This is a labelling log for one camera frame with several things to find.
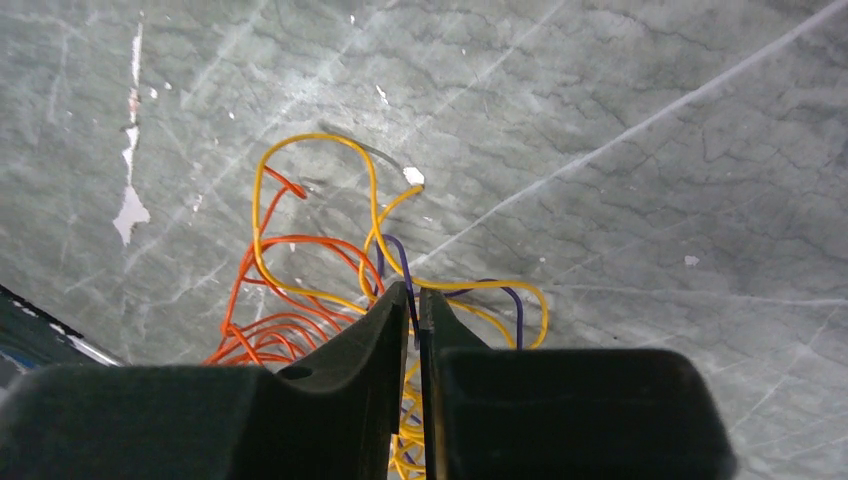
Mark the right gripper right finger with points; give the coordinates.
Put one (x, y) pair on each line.
(562, 413)

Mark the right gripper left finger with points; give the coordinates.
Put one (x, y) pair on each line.
(328, 415)

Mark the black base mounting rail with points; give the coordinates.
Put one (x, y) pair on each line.
(31, 338)

